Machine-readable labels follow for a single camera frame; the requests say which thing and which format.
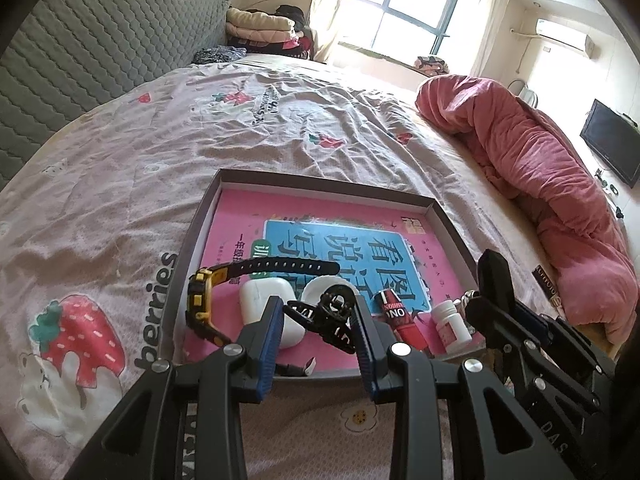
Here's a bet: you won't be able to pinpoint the red lighter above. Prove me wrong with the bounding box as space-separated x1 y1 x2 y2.
375 287 431 356

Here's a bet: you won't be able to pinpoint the yellow and black watch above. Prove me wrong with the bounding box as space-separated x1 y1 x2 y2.
185 257 341 346

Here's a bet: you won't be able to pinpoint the white air conditioner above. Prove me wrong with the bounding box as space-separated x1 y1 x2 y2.
534 17 596 58

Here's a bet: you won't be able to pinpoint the white fan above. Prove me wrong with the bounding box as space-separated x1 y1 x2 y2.
507 79 541 111

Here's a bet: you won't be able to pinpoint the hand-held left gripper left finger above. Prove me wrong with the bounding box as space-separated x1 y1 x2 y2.
62 296 286 480

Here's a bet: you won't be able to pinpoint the pile of dark clothes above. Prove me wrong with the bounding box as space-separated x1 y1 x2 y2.
275 4 317 61

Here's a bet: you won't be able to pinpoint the floral cloth bundle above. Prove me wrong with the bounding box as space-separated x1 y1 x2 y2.
415 55 451 77

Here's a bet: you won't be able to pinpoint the window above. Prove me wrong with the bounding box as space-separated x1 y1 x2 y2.
340 0 473 68

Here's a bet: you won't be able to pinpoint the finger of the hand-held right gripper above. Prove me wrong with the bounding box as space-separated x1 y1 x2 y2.
515 304 616 386
467 250 601 413

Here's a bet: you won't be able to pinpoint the dark patterned cloth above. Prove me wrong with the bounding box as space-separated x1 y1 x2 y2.
192 46 248 66

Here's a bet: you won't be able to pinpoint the grey quilted headboard cover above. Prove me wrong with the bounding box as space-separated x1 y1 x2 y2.
0 0 236 193

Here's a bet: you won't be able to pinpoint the pink quilt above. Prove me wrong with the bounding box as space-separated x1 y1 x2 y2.
415 75 633 346

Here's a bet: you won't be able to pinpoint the pink and blue book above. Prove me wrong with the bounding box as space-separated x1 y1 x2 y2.
182 187 473 373

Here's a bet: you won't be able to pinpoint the cream folded blankets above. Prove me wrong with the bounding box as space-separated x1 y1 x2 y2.
225 6 297 48

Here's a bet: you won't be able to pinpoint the white round jar cap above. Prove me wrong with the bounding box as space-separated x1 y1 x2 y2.
302 276 357 311

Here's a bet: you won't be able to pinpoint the cream curtain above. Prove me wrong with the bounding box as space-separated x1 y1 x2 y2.
467 0 513 81
305 0 363 63

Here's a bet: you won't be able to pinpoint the white pill bottle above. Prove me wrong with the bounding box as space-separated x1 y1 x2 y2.
431 300 473 357

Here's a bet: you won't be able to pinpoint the small black metal-tipped tool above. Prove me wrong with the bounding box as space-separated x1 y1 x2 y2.
275 357 317 377

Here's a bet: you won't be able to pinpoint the grey cardboard box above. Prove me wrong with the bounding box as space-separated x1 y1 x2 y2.
172 169 488 381

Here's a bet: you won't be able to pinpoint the strawberry printed bedsheet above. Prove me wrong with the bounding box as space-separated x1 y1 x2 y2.
0 52 626 480

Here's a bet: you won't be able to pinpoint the white earbuds case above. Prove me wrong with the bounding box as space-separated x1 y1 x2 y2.
239 278 305 350

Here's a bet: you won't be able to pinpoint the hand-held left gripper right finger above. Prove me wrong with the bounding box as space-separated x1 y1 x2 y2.
350 305 576 480

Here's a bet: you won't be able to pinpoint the black television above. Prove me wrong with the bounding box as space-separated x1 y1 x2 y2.
579 99 640 188

